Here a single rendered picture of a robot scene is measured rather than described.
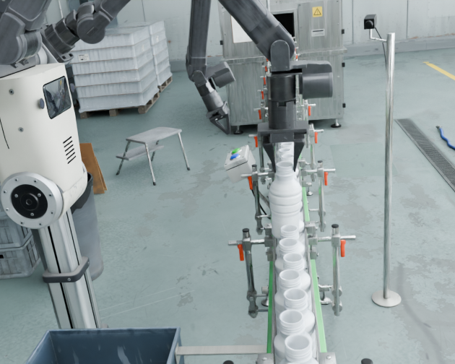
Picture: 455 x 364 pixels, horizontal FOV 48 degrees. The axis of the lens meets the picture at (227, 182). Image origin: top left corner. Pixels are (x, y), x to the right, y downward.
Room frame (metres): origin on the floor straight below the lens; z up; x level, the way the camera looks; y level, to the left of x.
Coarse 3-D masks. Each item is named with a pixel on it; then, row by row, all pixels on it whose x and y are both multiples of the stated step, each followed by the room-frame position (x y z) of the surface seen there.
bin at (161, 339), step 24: (48, 336) 0.97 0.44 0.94; (72, 336) 0.97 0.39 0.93; (96, 336) 0.96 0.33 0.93; (120, 336) 0.96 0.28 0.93; (144, 336) 0.95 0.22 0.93; (168, 336) 0.94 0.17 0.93; (48, 360) 0.95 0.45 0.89; (72, 360) 0.97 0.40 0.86; (96, 360) 0.97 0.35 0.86; (120, 360) 0.96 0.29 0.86; (144, 360) 0.95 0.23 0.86; (168, 360) 0.83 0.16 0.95
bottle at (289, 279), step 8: (280, 272) 0.77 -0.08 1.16; (288, 272) 0.78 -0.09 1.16; (296, 272) 0.77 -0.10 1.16; (280, 280) 0.76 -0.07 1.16; (288, 280) 0.75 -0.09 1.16; (296, 280) 0.75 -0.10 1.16; (280, 288) 0.76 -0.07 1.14; (288, 288) 0.75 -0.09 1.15; (280, 296) 0.75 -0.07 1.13; (280, 304) 0.74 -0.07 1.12; (280, 312) 0.74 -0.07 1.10
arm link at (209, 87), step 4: (208, 80) 1.66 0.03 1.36; (204, 84) 1.65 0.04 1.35; (208, 84) 1.65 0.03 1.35; (212, 84) 1.66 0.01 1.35; (216, 84) 1.66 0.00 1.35; (196, 88) 1.67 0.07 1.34; (200, 88) 1.65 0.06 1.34; (204, 88) 1.65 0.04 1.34; (208, 88) 1.65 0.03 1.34; (212, 88) 1.66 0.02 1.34; (200, 92) 1.66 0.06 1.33; (204, 92) 1.65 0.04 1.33; (208, 92) 1.65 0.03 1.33
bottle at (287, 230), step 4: (280, 228) 0.94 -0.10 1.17; (284, 228) 0.95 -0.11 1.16; (288, 228) 0.96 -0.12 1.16; (292, 228) 0.95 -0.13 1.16; (296, 228) 0.94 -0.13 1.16; (280, 232) 0.94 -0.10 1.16; (284, 232) 0.93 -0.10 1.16; (288, 232) 0.92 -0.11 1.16; (292, 232) 0.92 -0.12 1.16; (296, 232) 0.93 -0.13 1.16; (280, 236) 0.94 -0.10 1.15; (284, 236) 0.93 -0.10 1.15; (288, 236) 0.92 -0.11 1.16; (292, 236) 0.92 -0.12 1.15; (296, 236) 0.93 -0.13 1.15; (300, 244) 0.93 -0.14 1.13; (276, 248) 0.94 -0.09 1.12; (300, 248) 0.92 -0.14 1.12; (304, 248) 0.93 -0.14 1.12; (300, 252) 0.92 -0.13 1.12; (304, 252) 0.93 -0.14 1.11; (304, 256) 0.93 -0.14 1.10; (304, 260) 0.93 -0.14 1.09
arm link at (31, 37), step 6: (30, 30) 1.07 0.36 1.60; (30, 36) 1.06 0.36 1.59; (36, 36) 1.08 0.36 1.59; (30, 42) 1.05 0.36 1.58; (36, 42) 1.08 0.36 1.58; (30, 48) 1.05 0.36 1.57; (36, 48) 1.08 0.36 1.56; (30, 54) 1.07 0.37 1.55; (24, 60) 1.07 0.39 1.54; (12, 66) 1.04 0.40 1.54
